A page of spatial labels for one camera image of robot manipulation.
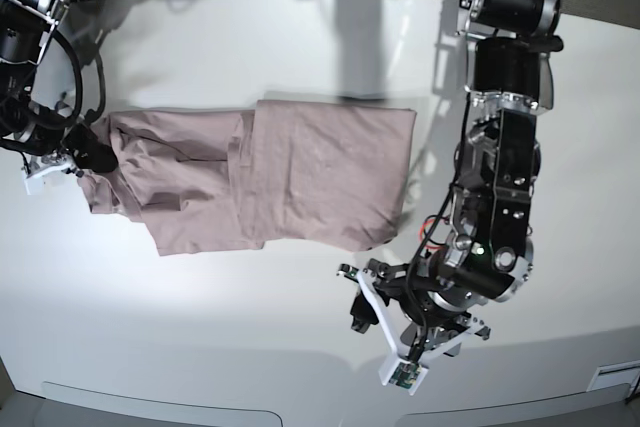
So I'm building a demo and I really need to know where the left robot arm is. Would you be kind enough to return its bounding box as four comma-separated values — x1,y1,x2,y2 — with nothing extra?
346,0,563,358

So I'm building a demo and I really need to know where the pink T-shirt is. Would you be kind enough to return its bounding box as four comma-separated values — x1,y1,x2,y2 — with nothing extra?
79,100,416,256

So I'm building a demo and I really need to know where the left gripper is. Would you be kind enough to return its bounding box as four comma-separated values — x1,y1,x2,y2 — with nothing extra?
350,263,488,347

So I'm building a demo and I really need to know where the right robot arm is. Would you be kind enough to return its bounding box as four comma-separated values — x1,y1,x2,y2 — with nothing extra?
1,0,118,175

